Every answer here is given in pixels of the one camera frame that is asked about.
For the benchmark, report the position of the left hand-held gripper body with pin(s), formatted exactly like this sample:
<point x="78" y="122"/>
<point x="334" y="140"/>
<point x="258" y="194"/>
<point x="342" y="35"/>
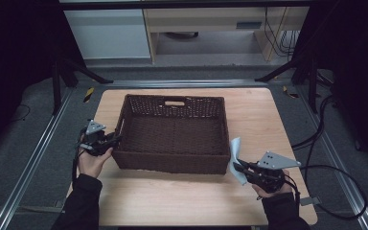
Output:
<point x="94" y="143"/>

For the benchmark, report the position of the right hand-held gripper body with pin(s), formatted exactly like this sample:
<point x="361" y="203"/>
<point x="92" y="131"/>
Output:
<point x="268" y="177"/>

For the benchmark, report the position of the light blue cloth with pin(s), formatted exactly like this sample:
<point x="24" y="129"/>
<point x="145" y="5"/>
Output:
<point x="235" y="150"/>

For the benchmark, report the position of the brown woven basket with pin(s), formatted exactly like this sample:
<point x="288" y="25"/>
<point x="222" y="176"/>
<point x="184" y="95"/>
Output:
<point x="172" y="137"/>

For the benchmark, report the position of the person's right hand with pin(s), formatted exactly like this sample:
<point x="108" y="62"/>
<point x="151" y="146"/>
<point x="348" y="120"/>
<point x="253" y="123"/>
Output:
<point x="274" y="193"/>

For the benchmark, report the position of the person's left hand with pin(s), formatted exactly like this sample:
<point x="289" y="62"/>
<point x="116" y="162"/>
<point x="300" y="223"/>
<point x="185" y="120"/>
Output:
<point x="91" y="164"/>

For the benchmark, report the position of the yellow black floor tape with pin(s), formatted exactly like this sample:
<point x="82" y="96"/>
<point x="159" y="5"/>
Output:
<point x="290" y="92"/>
<point x="88" y="94"/>

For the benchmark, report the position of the grey tape strip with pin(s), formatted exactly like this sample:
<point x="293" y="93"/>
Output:
<point x="59" y="203"/>
<point x="310" y="201"/>

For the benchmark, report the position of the black metal stand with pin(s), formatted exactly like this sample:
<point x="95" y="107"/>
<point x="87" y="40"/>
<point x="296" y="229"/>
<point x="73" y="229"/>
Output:
<point x="313" y="89"/>
<point x="56" y="89"/>

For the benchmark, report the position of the white cabinet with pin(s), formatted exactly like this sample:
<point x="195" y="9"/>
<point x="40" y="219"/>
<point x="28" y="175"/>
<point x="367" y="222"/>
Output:
<point x="108" y="35"/>

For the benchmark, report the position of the black round base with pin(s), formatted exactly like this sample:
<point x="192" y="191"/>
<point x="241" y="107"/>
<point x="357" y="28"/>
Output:
<point x="182" y="35"/>

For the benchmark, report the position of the light wooden desk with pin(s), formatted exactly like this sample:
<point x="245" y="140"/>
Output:
<point x="204" y="19"/>

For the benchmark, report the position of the aluminium floor rail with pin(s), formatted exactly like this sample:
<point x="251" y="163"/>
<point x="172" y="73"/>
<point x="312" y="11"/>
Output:
<point x="32" y="166"/>
<point x="185" y="83"/>
<point x="341" y="179"/>

